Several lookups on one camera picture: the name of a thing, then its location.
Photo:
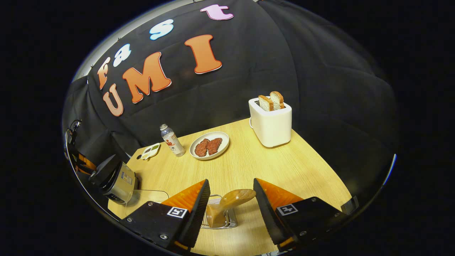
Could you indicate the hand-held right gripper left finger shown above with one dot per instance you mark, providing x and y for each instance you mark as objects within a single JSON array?
[{"x": 197, "y": 217}]

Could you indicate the black backdrop cloth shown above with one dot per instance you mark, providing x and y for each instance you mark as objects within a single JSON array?
[{"x": 266, "y": 53}]

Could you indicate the small white green sauce tray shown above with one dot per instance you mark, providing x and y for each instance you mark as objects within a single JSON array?
[{"x": 150, "y": 151}]

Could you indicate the clear plastic drink bottle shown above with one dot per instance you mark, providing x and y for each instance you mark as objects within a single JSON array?
[{"x": 174, "y": 142}]

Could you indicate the white round plate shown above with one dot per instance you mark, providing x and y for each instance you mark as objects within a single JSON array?
[{"x": 220, "y": 135}]

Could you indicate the wooden spoon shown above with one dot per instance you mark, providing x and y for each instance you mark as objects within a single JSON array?
[{"x": 234, "y": 197}]

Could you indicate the toast bread slice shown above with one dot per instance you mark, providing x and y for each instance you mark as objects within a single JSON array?
[
  {"x": 278, "y": 99},
  {"x": 265, "y": 104}
]

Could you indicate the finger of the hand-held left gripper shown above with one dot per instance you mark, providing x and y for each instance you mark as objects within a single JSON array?
[{"x": 85, "y": 164}]

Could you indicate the white toaster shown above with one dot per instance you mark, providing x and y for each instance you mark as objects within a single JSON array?
[{"x": 272, "y": 126}]

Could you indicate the black silver rice cooker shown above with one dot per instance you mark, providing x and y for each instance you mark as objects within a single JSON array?
[{"x": 121, "y": 185}]

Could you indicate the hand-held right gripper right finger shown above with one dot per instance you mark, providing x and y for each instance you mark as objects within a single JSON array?
[{"x": 266, "y": 217}]

